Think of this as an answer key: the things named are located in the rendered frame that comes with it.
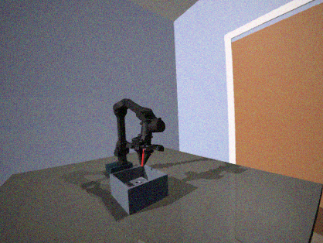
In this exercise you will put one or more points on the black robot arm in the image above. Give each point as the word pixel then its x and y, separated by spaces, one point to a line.
pixel 150 123

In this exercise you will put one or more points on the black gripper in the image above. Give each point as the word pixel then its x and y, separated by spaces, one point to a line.
pixel 149 148

